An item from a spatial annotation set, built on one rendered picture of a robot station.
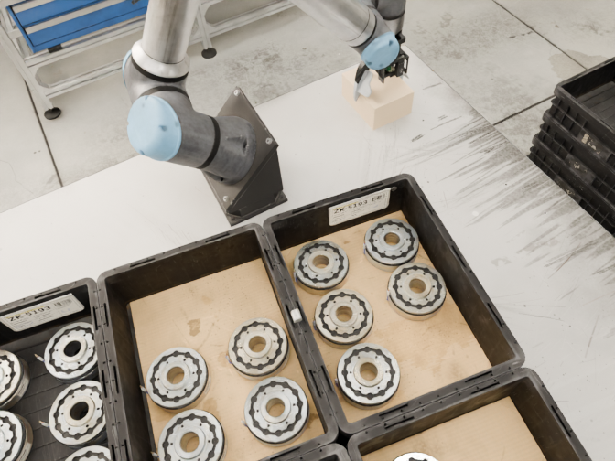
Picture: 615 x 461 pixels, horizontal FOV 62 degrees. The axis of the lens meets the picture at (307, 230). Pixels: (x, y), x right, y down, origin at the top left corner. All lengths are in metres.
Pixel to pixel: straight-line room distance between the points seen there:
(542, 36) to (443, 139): 1.71
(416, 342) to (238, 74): 2.01
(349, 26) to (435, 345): 0.59
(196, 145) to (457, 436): 0.70
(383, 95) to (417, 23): 1.63
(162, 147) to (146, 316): 0.32
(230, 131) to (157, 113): 0.16
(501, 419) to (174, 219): 0.82
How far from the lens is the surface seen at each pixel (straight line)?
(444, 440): 0.88
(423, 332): 0.93
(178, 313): 0.98
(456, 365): 0.92
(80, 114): 2.76
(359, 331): 0.89
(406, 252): 0.97
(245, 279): 0.98
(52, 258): 1.32
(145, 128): 1.04
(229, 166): 1.10
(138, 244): 1.25
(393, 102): 1.35
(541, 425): 0.88
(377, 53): 1.04
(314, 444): 0.77
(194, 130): 1.04
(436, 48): 2.82
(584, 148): 1.77
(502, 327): 0.85
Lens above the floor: 1.68
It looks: 57 degrees down
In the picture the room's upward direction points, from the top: 6 degrees counter-clockwise
